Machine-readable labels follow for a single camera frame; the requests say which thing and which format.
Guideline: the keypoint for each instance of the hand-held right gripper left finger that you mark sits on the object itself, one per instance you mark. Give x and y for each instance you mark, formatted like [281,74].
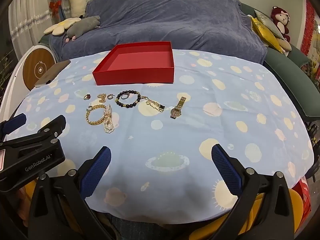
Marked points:
[96,172]

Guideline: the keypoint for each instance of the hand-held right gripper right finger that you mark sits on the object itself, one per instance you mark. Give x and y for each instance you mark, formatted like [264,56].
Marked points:
[226,170]

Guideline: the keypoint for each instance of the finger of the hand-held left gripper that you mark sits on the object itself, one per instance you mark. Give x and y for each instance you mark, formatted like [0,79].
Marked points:
[50,126]
[13,123]

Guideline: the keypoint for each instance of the gold bangle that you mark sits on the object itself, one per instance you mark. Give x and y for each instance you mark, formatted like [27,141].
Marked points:
[95,123]

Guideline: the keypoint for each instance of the gold wrist watch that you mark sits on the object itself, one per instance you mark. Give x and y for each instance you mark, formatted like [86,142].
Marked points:
[178,106]

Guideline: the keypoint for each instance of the red cardboard box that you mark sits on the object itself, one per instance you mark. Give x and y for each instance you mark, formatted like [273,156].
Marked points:
[135,76]

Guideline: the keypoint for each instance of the grey flat phone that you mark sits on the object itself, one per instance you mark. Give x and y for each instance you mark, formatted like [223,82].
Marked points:
[52,72]

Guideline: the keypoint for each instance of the white round wood-faced appliance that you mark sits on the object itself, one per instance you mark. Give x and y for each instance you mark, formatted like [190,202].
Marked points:
[37,67]

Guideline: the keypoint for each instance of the yellow plastic stool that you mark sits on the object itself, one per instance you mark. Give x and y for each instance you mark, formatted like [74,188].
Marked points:
[297,205]

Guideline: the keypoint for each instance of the red bag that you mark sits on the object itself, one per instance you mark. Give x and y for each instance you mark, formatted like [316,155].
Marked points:
[303,192]

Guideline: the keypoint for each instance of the white curtain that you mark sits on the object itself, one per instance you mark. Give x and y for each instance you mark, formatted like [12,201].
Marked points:
[27,42]

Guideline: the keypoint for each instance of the cream flower plush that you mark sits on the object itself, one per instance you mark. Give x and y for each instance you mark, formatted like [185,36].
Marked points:
[61,26]

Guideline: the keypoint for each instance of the grey plush toy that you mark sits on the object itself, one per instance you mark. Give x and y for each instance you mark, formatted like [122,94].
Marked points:
[80,27]

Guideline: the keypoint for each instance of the red curtain bow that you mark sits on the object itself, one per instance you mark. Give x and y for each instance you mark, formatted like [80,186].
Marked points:
[55,6]

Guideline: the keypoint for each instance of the yellow cushion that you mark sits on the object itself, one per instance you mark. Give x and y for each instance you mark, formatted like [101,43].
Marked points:
[262,30]

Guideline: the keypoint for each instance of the grey-green cushion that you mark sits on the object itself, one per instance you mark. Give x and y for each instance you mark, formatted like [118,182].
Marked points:
[268,21]

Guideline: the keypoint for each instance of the blue-covered sofa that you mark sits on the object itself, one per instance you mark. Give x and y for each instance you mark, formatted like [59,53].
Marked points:
[162,17]

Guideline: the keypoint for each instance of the red monkey plush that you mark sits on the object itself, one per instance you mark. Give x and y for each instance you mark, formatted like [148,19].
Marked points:
[280,17]

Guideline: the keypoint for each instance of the red wall hanging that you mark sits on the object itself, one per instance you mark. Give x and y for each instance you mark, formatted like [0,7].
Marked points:
[308,30]

